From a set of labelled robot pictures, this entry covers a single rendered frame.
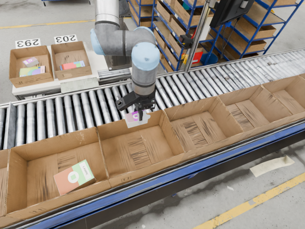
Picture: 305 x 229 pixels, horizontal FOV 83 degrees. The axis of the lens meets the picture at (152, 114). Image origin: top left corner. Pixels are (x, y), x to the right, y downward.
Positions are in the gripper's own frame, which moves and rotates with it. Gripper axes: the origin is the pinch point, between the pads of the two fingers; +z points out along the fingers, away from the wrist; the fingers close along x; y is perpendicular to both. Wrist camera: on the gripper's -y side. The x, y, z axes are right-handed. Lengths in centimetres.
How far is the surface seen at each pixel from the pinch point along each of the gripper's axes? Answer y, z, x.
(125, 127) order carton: -4.0, 19.7, 7.9
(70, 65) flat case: -29, 35, 94
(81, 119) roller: -29, 41, 37
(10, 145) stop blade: -72, 38, 29
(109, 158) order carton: -17.0, 26.7, -4.9
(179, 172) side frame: 17.0, 24.5, -26.3
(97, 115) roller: -17, 40, 37
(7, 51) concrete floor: -124, 115, 255
